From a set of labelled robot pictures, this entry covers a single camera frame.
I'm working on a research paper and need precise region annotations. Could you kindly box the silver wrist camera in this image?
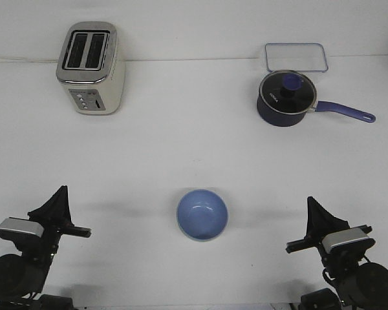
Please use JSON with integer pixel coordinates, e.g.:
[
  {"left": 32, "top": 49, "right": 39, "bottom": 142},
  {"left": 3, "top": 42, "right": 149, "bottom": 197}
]
[
  {"left": 0, "top": 218, "right": 44, "bottom": 241},
  {"left": 321, "top": 227, "right": 376, "bottom": 254}
]

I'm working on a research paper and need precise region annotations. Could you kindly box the dark blue saucepan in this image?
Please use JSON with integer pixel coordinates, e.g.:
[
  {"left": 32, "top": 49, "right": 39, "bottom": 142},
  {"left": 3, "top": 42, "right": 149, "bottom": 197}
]
[{"left": 256, "top": 70, "right": 376, "bottom": 127}]

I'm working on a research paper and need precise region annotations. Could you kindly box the blue bowl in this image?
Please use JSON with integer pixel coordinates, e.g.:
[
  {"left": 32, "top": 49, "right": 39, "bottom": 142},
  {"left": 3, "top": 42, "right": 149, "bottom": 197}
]
[{"left": 176, "top": 189, "right": 229, "bottom": 242}]

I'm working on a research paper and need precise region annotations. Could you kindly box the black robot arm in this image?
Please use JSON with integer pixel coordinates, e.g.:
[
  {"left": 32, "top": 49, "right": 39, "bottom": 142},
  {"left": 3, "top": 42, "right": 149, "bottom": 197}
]
[
  {"left": 0, "top": 185, "right": 91, "bottom": 309},
  {"left": 286, "top": 196, "right": 388, "bottom": 309}
]

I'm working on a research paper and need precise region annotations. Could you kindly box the silver two-slot toaster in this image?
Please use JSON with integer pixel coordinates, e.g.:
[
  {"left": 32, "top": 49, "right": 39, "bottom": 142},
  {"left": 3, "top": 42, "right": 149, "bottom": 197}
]
[{"left": 56, "top": 21, "right": 125, "bottom": 116}]

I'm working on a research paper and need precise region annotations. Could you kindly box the glass saucepan lid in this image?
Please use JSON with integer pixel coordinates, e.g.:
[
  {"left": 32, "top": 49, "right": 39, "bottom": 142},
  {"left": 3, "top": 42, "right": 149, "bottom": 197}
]
[{"left": 259, "top": 70, "right": 317, "bottom": 114}]

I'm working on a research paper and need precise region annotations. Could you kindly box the clear rectangular container lid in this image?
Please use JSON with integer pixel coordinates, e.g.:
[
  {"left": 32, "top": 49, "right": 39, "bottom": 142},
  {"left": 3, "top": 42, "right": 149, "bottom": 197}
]
[{"left": 264, "top": 43, "right": 329, "bottom": 73}]

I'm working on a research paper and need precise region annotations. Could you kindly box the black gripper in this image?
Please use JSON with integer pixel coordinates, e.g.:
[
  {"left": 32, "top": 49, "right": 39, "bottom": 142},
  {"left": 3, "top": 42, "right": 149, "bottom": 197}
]
[
  {"left": 28, "top": 185, "right": 91, "bottom": 262},
  {"left": 286, "top": 196, "right": 372, "bottom": 268}
]

